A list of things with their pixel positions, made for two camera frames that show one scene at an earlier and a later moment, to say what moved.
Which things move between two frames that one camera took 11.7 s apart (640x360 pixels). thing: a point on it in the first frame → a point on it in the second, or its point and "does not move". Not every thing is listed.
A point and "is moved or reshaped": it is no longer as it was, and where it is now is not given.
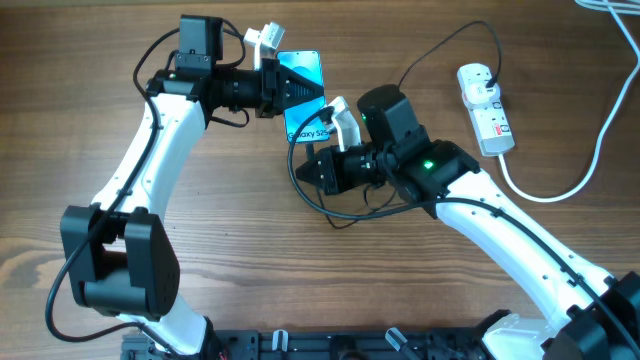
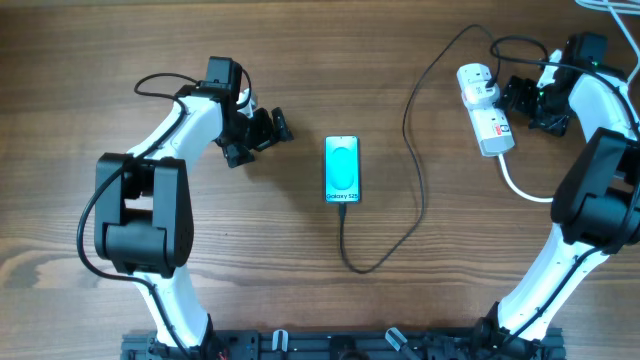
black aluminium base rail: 321,344 does not move
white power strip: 486,109 does not move
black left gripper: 274,78 → 265,137
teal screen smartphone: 309,64 is moved or reshaped
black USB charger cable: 330,113 → 343,207
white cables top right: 620,6 does not move
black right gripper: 335,179 → 556,123
